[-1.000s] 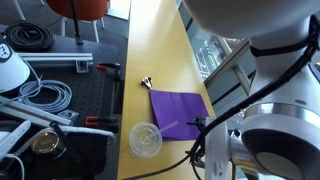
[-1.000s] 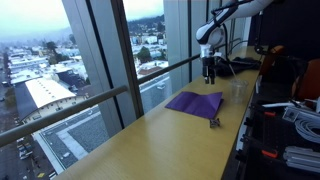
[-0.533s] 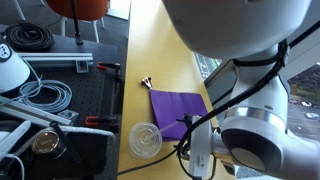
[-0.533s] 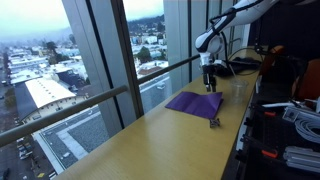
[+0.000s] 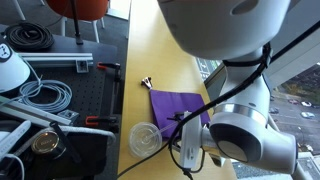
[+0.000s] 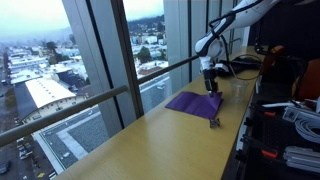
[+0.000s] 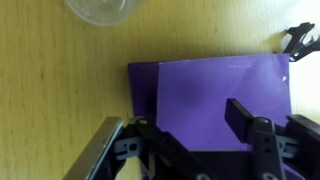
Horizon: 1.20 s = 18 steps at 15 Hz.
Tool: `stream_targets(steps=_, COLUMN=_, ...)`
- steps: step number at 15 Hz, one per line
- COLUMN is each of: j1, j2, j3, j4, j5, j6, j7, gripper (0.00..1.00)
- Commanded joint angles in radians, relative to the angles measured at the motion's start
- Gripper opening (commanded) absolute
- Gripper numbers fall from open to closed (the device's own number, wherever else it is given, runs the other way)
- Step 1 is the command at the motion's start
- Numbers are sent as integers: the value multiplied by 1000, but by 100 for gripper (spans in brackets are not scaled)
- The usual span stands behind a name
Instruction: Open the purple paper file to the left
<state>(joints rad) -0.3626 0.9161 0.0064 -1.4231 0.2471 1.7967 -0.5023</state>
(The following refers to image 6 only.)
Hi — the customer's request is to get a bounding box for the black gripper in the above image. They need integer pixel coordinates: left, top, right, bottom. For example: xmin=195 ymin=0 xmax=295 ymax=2
xmin=203 ymin=68 xmax=220 ymax=98

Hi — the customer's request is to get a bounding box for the purple cloth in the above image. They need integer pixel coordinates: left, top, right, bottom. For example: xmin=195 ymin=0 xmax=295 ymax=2
xmin=164 ymin=91 xmax=224 ymax=120

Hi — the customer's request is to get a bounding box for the clear plastic cup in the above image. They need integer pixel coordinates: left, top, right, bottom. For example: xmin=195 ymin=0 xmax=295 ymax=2
xmin=229 ymin=78 xmax=249 ymax=104

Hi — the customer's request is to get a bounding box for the small metal binder clip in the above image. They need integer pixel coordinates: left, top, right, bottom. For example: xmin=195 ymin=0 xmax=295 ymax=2
xmin=208 ymin=117 xmax=222 ymax=129

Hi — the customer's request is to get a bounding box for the black cloth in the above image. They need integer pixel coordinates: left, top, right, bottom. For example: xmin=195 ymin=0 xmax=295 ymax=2
xmin=216 ymin=55 xmax=263 ymax=78

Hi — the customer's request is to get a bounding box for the orange black bar clamp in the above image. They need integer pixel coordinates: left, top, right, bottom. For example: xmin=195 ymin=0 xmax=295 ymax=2
xmin=244 ymin=109 xmax=278 ymax=128
xmin=234 ymin=134 xmax=279 ymax=164

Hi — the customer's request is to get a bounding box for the orange chair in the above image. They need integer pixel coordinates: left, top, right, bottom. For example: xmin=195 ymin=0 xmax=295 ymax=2
xmin=259 ymin=44 xmax=320 ymax=101

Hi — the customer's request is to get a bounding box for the grey metal handrail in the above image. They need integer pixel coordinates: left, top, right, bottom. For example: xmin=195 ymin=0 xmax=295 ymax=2
xmin=0 ymin=54 xmax=201 ymax=148

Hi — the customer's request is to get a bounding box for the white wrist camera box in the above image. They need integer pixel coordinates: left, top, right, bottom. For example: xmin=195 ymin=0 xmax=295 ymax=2
xmin=213 ymin=62 xmax=234 ymax=75

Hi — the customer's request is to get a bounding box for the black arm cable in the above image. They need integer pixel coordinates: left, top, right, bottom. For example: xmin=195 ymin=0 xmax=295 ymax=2
xmin=209 ymin=13 xmax=265 ymax=82

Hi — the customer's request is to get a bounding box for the aluminium extrusion rail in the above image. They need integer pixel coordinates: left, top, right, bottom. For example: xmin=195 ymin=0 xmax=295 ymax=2
xmin=282 ymin=105 xmax=320 ymax=124
xmin=283 ymin=145 xmax=320 ymax=174

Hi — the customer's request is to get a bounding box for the light blue cable coil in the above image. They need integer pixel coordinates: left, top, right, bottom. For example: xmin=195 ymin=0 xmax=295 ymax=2
xmin=294 ymin=118 xmax=320 ymax=144

